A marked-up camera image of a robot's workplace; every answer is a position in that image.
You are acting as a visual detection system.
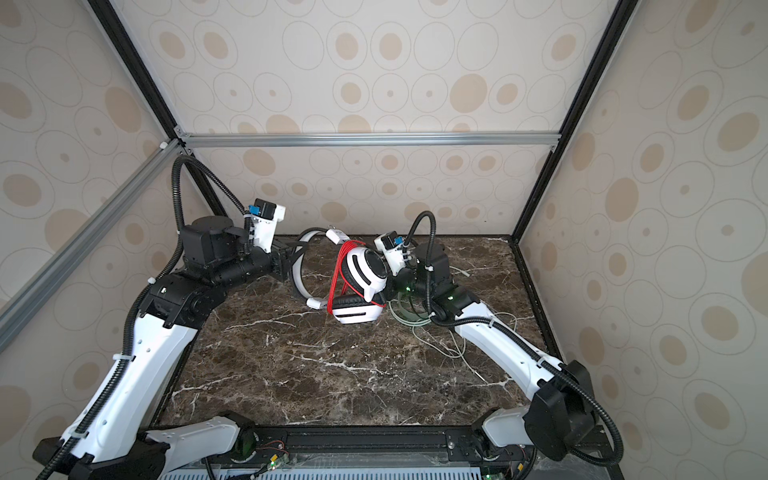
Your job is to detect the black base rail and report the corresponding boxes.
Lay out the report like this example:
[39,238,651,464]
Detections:
[107,423,625,480]

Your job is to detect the black vertical frame post right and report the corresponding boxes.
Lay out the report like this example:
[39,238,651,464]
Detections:
[510,0,639,246]

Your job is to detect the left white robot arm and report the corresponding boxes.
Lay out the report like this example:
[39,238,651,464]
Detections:
[33,206,290,479]

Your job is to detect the silver aluminium rail left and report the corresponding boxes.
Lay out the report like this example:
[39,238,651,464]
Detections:
[1,139,182,350]

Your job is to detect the black vertical frame post left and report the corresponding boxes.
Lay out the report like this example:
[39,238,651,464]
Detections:
[86,0,241,242]

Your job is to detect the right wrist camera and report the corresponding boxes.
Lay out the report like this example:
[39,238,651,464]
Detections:
[374,231,414,277]

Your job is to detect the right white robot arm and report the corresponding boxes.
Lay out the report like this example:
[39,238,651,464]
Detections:
[380,243,624,467]

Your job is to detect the white black headphones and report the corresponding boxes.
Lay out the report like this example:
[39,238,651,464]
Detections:
[290,228,388,325]

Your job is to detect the mint green headphones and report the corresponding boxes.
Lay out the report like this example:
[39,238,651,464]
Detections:
[388,293,431,328]

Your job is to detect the black vertical frame post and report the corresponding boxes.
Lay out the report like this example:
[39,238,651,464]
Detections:
[510,0,639,246]
[86,0,241,242]

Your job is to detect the silver aluminium rail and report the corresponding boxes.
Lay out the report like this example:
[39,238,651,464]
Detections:
[175,131,560,151]
[1,139,182,350]

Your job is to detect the silver aluminium rail back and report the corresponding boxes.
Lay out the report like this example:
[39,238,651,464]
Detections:
[175,131,560,151]

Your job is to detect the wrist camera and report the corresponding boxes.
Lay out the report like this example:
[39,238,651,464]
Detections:
[374,231,414,277]
[244,199,286,253]

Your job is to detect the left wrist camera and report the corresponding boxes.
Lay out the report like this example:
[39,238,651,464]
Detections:
[244,199,286,253]

